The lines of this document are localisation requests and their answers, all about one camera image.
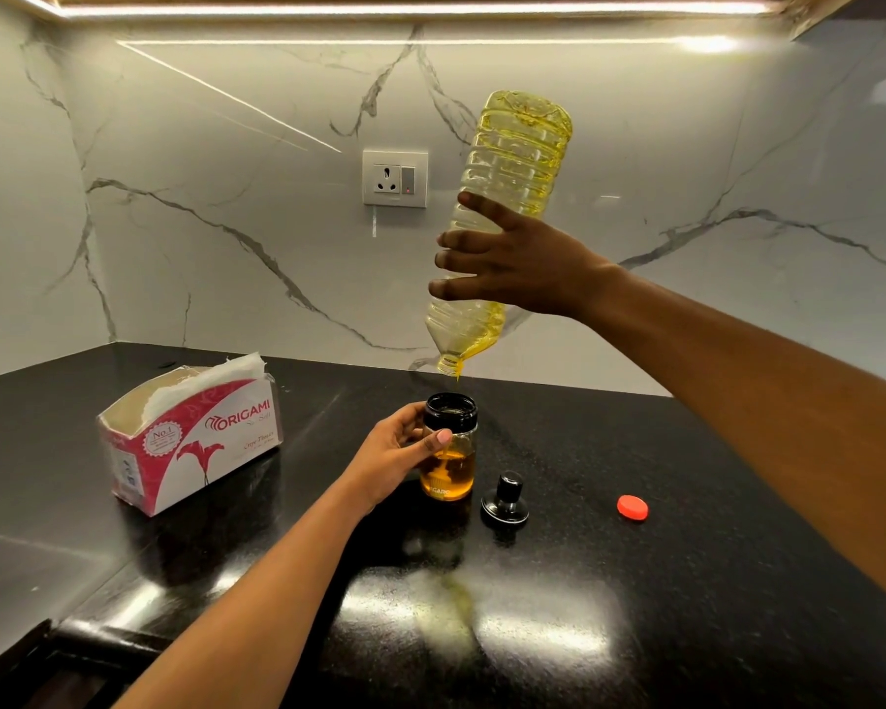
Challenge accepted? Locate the wall cabinet body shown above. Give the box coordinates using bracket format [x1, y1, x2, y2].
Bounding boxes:
[0, 0, 865, 37]

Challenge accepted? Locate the person's right forearm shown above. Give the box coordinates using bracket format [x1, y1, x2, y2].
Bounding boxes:
[575, 265, 886, 613]

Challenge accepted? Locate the person's right hand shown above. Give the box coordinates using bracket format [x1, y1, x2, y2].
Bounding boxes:
[427, 191, 629, 322]

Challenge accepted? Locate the brown base cabinet door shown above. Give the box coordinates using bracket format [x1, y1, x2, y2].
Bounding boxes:
[0, 623, 171, 709]

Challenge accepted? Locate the white wall socket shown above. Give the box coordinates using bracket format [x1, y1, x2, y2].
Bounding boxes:
[361, 148, 430, 210]

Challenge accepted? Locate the stack of white tissues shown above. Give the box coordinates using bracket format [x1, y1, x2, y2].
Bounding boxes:
[140, 352, 269, 425]

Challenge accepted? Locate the black knobbed bottle lid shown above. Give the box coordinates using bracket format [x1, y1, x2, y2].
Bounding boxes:
[480, 470, 531, 529]

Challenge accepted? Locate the LED strip light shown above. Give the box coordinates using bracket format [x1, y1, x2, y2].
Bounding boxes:
[3, 0, 784, 22]

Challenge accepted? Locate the small glass oil bottle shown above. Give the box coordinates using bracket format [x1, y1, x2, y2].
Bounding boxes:
[418, 392, 479, 503]

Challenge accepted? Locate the large clear plastic oil bottle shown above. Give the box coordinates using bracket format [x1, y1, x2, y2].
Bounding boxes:
[424, 89, 574, 381]

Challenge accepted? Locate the person's left forearm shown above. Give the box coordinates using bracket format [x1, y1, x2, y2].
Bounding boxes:
[114, 479, 370, 709]

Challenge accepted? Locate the black stone countertop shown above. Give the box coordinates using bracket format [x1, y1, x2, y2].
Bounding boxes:
[0, 343, 886, 709]

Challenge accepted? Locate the red and white tissue box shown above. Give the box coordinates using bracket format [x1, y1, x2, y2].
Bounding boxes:
[96, 364, 285, 518]

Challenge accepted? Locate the person's left hand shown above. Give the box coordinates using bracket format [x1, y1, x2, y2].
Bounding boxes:
[339, 402, 456, 514]

